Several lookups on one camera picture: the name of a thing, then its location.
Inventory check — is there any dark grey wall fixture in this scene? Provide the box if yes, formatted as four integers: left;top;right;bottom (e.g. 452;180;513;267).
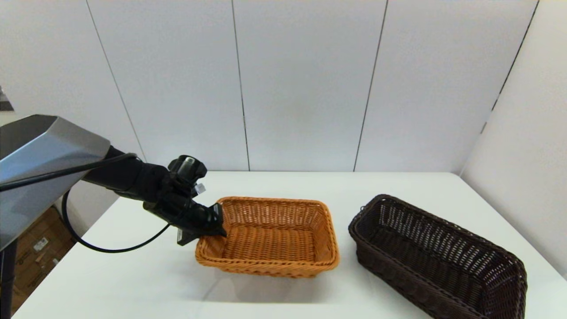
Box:
0;85;15;112

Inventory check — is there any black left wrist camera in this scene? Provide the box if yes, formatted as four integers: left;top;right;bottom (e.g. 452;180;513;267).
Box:
167;154;208;187

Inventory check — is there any dark brown wicker basket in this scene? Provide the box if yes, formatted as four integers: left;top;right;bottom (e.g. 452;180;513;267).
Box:
348;194;528;319

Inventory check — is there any brown cardboard box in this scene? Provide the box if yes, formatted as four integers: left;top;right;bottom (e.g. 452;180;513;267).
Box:
31;206;62;240
18;222;75;284
11;281;28;313
16;248;67;295

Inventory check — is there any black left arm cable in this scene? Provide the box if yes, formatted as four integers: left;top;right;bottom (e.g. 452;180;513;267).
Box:
0;153;173;254

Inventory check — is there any orange wicker basket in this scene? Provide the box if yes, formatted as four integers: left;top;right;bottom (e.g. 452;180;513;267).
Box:
195;196;341;279

